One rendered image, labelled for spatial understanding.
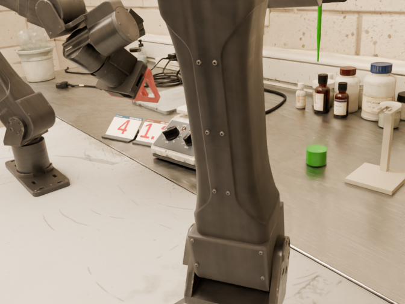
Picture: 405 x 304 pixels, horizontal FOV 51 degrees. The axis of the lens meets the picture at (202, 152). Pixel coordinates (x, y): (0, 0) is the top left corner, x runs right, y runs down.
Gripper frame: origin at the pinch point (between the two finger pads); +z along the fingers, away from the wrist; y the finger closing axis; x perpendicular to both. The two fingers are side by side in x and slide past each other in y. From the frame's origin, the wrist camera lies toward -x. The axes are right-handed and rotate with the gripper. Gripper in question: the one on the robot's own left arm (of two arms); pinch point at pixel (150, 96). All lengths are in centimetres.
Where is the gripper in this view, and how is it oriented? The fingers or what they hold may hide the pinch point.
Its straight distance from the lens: 85.7
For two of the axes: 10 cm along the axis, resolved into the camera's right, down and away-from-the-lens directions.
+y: -7.5, -2.1, 6.3
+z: 5.5, 3.5, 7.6
